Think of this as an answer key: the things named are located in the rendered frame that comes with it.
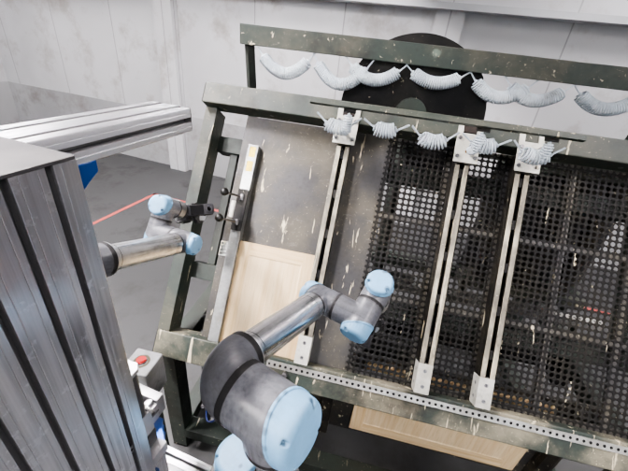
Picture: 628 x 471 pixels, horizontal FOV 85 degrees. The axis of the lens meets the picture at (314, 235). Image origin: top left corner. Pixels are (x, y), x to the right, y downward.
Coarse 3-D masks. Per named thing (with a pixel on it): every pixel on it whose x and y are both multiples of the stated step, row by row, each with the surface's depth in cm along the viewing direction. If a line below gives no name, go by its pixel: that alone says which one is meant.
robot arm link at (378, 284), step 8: (376, 272) 91; (384, 272) 92; (368, 280) 91; (376, 280) 90; (384, 280) 90; (392, 280) 90; (368, 288) 90; (376, 288) 89; (384, 288) 89; (392, 288) 90; (376, 296) 90; (384, 296) 89; (384, 304) 91
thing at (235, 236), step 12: (252, 168) 163; (252, 180) 165; (240, 240) 164; (228, 252) 162; (228, 264) 161; (228, 276) 161; (228, 288) 160; (216, 300) 161; (216, 312) 160; (216, 324) 160; (216, 336) 159
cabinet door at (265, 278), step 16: (240, 256) 163; (256, 256) 162; (272, 256) 161; (288, 256) 160; (304, 256) 159; (240, 272) 162; (256, 272) 162; (272, 272) 161; (288, 272) 160; (304, 272) 159; (240, 288) 162; (256, 288) 161; (272, 288) 160; (288, 288) 159; (240, 304) 162; (256, 304) 161; (272, 304) 160; (224, 320) 162; (240, 320) 161; (256, 320) 160; (224, 336) 161; (288, 352) 157
